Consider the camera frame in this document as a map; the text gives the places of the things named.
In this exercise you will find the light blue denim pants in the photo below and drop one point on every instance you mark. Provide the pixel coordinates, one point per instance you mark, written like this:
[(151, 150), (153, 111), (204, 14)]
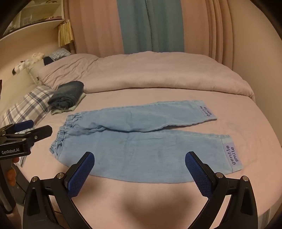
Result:
[(143, 149)]

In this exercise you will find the white pillow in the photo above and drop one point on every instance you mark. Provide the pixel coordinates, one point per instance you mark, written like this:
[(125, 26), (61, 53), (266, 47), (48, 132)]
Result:
[(36, 71)]

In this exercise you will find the folded light green cloth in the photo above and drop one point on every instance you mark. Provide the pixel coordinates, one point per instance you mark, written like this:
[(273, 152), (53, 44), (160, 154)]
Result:
[(63, 111)]

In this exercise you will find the pink duvet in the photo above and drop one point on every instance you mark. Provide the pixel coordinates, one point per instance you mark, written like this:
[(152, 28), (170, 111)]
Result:
[(154, 72)]

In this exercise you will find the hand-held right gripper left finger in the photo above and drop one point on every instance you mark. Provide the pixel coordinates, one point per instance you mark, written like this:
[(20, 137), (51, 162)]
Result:
[(80, 174)]

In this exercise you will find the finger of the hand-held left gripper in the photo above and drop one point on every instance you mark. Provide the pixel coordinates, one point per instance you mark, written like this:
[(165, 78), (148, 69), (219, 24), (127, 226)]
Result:
[(24, 125), (41, 131)]

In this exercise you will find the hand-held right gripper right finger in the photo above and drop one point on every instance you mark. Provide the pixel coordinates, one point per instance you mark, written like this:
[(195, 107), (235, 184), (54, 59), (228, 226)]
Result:
[(198, 174)]

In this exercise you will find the folded dark blue jeans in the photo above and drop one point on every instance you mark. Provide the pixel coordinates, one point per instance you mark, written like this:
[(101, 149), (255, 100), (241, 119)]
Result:
[(66, 94)]

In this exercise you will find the black and white plush toy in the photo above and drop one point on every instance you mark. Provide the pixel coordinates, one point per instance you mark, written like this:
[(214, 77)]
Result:
[(21, 66)]

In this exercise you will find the pink curtain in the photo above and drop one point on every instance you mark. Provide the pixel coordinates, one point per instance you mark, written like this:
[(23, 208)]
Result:
[(204, 28), (94, 26)]

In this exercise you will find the cream wall shelf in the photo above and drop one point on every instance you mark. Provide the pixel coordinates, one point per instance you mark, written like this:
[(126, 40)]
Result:
[(33, 17)]

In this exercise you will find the blue plaid pillow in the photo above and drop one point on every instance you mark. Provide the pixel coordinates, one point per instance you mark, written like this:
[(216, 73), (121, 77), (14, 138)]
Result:
[(57, 55)]

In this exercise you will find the grey plaid pillow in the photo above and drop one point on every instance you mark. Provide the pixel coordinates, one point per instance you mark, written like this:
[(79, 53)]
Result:
[(28, 103)]

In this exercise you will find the bed with pink sheet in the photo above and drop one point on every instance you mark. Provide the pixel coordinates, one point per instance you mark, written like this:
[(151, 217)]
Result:
[(253, 132)]

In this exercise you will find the blue curtain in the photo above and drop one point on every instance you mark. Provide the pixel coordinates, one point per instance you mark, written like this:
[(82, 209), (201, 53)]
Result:
[(136, 24)]

